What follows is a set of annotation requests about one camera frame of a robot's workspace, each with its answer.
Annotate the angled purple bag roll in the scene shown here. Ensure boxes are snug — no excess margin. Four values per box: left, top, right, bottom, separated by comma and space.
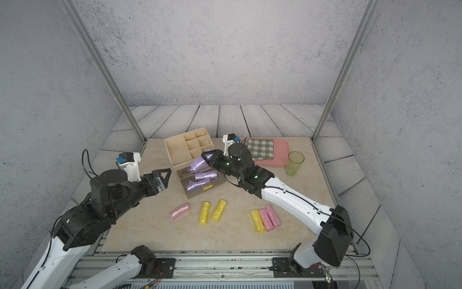
194, 171, 218, 181

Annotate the grey translucent drawer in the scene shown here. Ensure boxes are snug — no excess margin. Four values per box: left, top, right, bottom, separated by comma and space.
176, 167, 225, 199

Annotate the beige drawer organizer cabinet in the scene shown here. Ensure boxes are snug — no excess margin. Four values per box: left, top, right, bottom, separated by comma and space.
164, 128, 214, 171

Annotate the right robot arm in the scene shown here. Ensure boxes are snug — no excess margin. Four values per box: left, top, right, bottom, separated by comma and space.
201, 143, 357, 277

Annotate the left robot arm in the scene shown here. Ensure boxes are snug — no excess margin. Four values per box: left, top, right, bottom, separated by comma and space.
22, 169, 172, 289

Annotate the green checkered cloth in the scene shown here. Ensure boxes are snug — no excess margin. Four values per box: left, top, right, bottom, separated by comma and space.
245, 138, 274, 161

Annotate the left pink bag roll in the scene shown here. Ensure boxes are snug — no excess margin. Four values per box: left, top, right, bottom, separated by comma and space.
169, 202, 191, 220

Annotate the pink bag roll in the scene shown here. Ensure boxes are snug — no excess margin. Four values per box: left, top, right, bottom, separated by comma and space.
265, 205, 282, 228
169, 202, 191, 220
259, 209, 274, 231

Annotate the pink plastic tray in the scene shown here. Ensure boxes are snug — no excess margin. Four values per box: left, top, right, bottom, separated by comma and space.
244, 138, 289, 167

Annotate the middle yellow bag roll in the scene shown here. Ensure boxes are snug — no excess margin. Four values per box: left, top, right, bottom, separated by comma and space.
211, 199, 227, 222

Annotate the yellow bag roll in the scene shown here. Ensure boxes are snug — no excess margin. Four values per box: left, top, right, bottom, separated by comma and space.
198, 201, 211, 225
211, 199, 227, 222
250, 210, 266, 232

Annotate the left yellow bag roll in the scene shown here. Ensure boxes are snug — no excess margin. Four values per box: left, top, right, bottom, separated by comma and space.
198, 201, 211, 225

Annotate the green translucent cup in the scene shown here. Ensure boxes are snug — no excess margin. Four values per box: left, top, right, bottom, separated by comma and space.
285, 151, 305, 177

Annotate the right yellow bag roll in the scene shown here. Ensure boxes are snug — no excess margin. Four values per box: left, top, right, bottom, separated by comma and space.
250, 210, 266, 232

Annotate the pink bag roll inner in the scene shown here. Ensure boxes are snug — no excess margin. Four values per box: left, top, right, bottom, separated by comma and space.
259, 209, 274, 231

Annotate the pink bag roll outer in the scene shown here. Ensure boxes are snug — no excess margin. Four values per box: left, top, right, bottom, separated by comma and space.
265, 205, 282, 228

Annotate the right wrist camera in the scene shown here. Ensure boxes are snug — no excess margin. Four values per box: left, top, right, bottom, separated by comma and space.
223, 133, 241, 156

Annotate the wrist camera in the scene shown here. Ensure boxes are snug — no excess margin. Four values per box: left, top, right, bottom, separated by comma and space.
223, 133, 241, 156
115, 152, 141, 182

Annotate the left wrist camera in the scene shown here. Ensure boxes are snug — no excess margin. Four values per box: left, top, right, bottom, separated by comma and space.
115, 152, 141, 182

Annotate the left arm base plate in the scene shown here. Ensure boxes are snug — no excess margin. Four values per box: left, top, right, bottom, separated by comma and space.
144, 258, 176, 279

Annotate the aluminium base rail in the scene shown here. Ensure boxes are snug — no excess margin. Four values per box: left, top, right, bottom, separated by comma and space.
116, 250, 390, 289

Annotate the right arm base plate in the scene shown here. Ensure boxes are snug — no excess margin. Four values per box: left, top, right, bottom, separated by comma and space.
269, 257, 326, 278

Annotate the left aluminium frame post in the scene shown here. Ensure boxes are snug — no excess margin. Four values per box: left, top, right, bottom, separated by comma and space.
59, 0, 147, 144

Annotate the aluminium frame post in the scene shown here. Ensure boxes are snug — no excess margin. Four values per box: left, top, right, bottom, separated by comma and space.
59, 0, 147, 144
312, 0, 380, 143

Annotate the right aluminium frame post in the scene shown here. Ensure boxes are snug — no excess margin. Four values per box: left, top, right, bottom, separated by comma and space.
312, 0, 380, 143

